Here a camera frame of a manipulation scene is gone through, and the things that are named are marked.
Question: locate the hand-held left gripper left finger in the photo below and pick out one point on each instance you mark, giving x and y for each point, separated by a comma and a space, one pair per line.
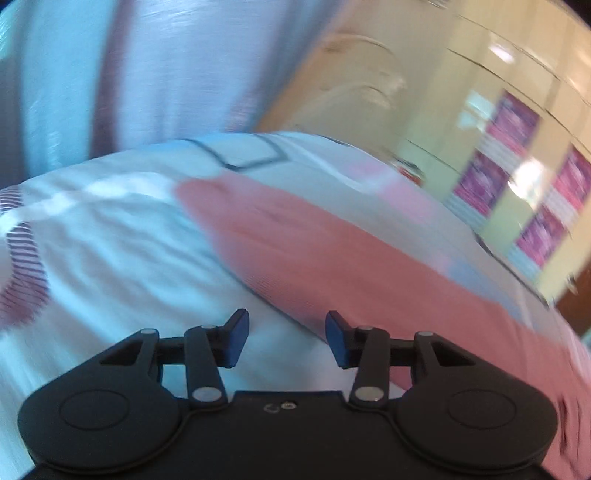
238, 337

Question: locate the purple wall poster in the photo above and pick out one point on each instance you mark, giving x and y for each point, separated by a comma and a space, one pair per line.
480, 184
540, 240
572, 184
515, 121

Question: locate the brown wooden door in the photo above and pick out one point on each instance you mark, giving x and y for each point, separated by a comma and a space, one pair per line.
577, 309

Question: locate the light sheer curtain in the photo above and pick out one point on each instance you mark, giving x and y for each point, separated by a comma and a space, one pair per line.
161, 69

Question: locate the pale yellow wardrobe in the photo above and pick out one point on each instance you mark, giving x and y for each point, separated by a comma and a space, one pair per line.
443, 106

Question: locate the pink knit sweater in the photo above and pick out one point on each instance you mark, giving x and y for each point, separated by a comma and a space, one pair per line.
323, 254

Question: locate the printed bed sheet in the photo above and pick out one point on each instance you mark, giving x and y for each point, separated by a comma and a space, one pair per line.
92, 258

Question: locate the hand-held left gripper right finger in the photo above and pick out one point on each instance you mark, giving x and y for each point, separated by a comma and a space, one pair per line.
338, 341

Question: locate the small red box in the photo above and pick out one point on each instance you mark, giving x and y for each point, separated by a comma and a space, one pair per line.
408, 168

